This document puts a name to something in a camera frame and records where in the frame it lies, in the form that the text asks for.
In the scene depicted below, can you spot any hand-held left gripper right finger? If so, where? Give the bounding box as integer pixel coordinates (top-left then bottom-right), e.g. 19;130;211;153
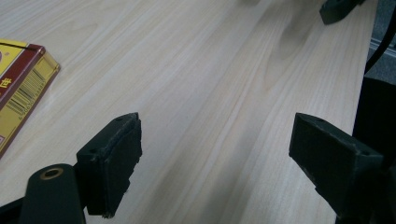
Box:
288;112;386;222

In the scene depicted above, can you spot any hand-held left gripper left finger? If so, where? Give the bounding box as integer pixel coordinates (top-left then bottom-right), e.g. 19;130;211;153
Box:
76;112;143;218

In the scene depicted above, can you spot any dark object beside table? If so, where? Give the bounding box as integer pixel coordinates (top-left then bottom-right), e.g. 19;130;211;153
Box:
352;76;396;166

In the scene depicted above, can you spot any yellow and red flat box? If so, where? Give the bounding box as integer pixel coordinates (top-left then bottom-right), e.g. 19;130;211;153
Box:
0;37;62;160

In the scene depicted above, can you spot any black cable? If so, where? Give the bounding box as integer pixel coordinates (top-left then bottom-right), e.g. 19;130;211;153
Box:
363;4;396;75

